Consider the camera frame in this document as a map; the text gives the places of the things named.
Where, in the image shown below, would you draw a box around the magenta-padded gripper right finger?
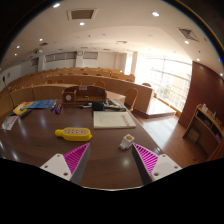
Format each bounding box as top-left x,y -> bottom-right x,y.
131,142 -> 183,186

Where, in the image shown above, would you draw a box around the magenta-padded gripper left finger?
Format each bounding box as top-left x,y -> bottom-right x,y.
39,142 -> 92,185

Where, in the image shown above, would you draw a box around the yellow power strip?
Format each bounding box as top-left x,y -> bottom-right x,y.
54,126 -> 93,142

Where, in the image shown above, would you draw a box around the wooden shelf unit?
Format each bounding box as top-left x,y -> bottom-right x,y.
181,103 -> 224,161

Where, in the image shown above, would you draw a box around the blue booklet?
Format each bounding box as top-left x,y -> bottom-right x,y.
27,98 -> 58,110

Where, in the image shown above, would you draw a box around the white card with red print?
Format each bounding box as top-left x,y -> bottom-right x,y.
0,115 -> 20,131

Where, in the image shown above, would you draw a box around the white book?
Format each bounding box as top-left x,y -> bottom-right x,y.
92,110 -> 137,130

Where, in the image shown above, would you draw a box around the black handheld microphone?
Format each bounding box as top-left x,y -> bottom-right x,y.
91,100 -> 128,112

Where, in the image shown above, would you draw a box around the wooden desk organizer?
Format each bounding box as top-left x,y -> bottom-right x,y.
61,85 -> 108,105

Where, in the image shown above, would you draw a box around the wooden auditorium seat rows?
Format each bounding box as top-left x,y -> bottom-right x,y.
0,67 -> 154,114

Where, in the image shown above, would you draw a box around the wooden chair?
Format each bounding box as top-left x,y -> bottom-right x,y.
124,87 -> 139,113

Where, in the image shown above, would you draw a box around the large window with railing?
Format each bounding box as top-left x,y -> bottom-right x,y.
134,57 -> 194,113

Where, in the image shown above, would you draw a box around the black gooseneck microphone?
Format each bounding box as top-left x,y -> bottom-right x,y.
2,75 -> 16,113

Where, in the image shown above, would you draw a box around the small dark ceiling vent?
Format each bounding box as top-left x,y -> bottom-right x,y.
177,27 -> 201,43

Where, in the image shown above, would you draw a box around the large rectangular ceiling vent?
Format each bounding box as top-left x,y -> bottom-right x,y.
66,8 -> 99,22

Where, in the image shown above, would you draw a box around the recessed ceiling lights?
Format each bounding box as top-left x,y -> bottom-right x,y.
3,2 -> 224,78

